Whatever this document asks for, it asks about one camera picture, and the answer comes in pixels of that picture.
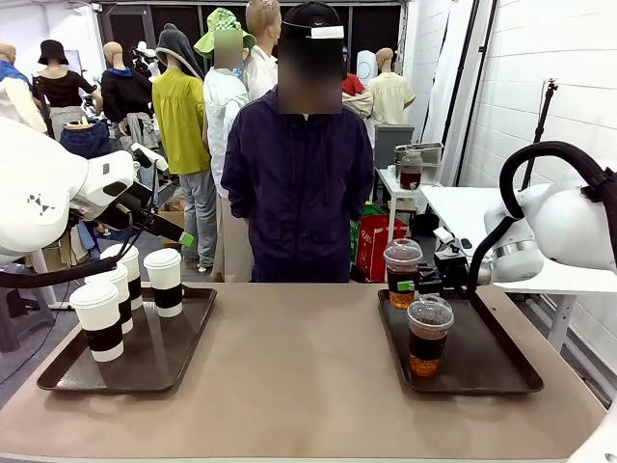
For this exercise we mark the bald mannequin in white shirt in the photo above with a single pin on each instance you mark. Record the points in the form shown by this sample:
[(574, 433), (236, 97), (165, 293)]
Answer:
[(260, 72)]

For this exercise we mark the grey bin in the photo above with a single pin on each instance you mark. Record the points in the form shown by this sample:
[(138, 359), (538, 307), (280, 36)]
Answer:
[(393, 144)]

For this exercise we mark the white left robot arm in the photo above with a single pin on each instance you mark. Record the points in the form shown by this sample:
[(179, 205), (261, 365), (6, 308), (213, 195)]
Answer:
[(29, 193)]

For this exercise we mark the mannequin in white blue jacket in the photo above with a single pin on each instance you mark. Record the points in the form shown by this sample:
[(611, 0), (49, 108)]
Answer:
[(14, 96)]

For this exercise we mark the white paper coffee cup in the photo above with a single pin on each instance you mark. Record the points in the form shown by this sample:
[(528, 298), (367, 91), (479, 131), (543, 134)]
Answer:
[(164, 284), (99, 323), (123, 299), (132, 270)]

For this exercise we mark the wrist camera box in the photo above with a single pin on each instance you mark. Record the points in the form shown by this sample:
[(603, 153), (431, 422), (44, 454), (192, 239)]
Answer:
[(450, 255), (149, 156)]

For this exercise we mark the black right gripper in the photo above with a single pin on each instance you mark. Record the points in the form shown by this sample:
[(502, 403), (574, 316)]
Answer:
[(430, 280)]

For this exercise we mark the clear plastic iced tea cup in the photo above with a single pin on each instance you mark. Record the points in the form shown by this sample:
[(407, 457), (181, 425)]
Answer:
[(402, 265), (429, 337)]

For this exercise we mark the white side table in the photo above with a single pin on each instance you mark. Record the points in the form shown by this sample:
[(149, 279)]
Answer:
[(463, 207)]

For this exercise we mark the red shopping bag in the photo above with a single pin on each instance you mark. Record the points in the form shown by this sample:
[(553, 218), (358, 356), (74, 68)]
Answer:
[(373, 246)]

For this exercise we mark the grey plastic stool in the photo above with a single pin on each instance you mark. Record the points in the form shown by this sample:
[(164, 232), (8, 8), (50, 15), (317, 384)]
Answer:
[(29, 308)]

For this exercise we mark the brown plastic serving tray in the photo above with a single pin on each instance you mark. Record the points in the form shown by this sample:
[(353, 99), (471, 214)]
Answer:
[(159, 357), (482, 347)]

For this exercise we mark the denim skirt on torso form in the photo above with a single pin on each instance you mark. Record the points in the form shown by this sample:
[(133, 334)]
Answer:
[(84, 140)]

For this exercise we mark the black tripod stand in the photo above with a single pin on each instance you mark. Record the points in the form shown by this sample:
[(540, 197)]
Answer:
[(542, 120)]

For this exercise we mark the person in red top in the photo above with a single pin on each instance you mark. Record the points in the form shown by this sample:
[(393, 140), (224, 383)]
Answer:
[(352, 84)]

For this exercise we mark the glass jar of tea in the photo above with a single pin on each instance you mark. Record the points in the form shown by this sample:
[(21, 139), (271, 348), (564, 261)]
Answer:
[(410, 176)]

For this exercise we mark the mannequin in yellow-green top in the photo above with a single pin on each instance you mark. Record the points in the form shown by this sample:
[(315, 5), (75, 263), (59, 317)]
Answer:
[(180, 120)]

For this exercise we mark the white desk leg frame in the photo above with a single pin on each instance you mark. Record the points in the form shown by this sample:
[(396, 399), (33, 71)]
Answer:
[(72, 305)]

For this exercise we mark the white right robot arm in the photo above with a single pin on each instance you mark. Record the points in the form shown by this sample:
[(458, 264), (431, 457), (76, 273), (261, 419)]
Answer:
[(569, 231)]

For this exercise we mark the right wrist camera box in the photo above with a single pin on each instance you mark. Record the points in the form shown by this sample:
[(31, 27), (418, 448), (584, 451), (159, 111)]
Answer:
[(450, 255)]

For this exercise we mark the grey hooded hat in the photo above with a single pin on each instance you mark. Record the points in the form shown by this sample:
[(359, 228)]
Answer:
[(176, 43)]

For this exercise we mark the person in dark purple jacket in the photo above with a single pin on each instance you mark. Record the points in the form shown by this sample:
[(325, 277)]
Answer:
[(299, 193)]

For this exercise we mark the small white table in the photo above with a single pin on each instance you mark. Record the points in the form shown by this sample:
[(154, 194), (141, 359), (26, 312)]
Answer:
[(390, 185)]

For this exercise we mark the black bucket hat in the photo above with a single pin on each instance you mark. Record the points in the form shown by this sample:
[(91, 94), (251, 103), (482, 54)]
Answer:
[(53, 50)]

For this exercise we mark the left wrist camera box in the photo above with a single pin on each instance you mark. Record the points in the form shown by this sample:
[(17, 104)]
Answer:
[(149, 156)]

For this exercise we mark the green checked sun hat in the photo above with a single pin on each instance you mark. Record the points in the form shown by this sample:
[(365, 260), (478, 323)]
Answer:
[(222, 24)]

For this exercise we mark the mannequin in cream shirt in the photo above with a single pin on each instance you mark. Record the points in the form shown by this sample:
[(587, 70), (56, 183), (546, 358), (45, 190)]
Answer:
[(390, 91)]

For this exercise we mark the cardboard box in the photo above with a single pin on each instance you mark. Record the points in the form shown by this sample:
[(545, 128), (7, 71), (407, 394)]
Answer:
[(171, 217)]

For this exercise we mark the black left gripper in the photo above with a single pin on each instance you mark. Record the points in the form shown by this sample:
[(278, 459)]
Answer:
[(137, 202)]

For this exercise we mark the mannequin in black sweater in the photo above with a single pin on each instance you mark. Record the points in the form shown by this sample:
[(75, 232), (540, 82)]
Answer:
[(125, 91)]

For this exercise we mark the mannequin in black top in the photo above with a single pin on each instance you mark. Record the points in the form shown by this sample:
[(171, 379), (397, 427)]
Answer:
[(60, 87)]

